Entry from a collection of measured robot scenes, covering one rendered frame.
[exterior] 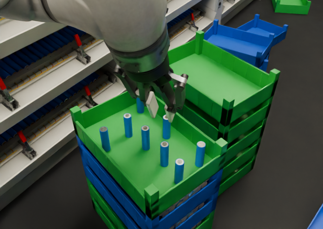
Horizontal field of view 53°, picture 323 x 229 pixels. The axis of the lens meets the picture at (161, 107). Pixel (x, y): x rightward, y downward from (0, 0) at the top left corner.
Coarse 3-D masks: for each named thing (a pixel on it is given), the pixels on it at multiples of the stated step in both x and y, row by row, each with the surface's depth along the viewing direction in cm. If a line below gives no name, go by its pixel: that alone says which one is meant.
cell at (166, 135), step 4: (164, 116) 74; (164, 120) 74; (164, 124) 74; (168, 124) 74; (164, 128) 75; (168, 128) 75; (164, 132) 76; (168, 132) 76; (164, 136) 77; (168, 136) 77
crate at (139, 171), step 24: (120, 96) 82; (72, 120) 76; (96, 120) 81; (120, 120) 82; (144, 120) 82; (96, 144) 69; (120, 144) 76; (192, 144) 76; (216, 144) 66; (120, 168) 64; (144, 168) 71; (168, 168) 71; (192, 168) 71; (216, 168) 69; (144, 192) 58; (168, 192) 60
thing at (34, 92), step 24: (24, 48) 98; (48, 48) 100; (72, 48) 102; (96, 48) 108; (0, 72) 90; (24, 72) 91; (48, 72) 96; (72, 72) 99; (0, 96) 87; (24, 96) 89; (48, 96) 93; (0, 120) 83
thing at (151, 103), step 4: (152, 92) 66; (152, 96) 66; (148, 100) 65; (152, 100) 66; (156, 100) 69; (148, 104) 65; (152, 104) 67; (156, 104) 70; (148, 108) 67; (152, 108) 68; (156, 108) 70; (152, 112) 68; (156, 112) 71; (152, 116) 70
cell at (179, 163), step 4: (176, 160) 64; (180, 160) 64; (176, 164) 64; (180, 164) 64; (176, 168) 64; (180, 168) 64; (176, 172) 65; (180, 172) 65; (176, 176) 66; (180, 176) 66; (176, 180) 67; (180, 180) 67
